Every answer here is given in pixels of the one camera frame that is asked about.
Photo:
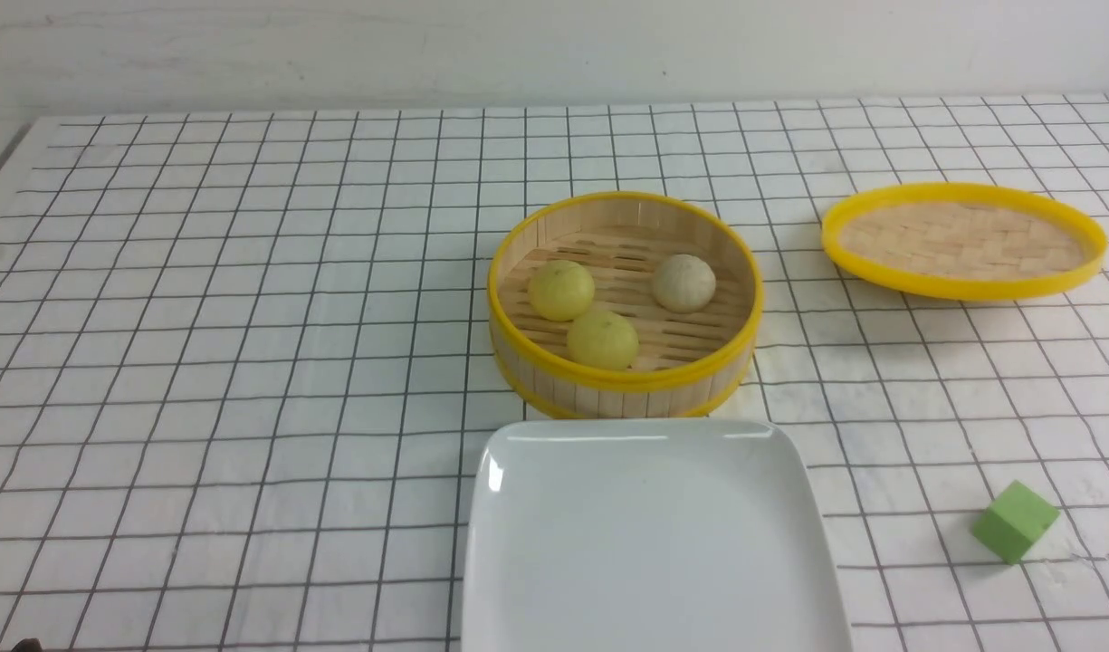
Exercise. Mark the bamboo steamer lid yellow rim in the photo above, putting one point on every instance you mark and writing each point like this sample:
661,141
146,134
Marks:
963,242

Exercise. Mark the green foam cube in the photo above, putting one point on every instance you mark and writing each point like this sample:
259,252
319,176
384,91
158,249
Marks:
1014,522

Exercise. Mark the yellow steamed bun front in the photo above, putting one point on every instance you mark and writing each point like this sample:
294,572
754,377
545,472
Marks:
603,339

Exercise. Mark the beige steamed bun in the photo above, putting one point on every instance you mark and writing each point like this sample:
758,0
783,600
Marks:
683,283

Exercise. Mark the bamboo steamer basket yellow rim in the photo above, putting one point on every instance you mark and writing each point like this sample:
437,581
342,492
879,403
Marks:
687,364

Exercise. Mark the white grid tablecloth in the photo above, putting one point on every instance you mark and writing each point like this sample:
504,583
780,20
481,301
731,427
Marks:
246,374

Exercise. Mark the yellow steamed bun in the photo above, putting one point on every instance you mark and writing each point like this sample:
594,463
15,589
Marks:
603,339
561,290

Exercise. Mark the white square plate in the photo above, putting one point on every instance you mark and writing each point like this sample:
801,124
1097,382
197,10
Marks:
648,534

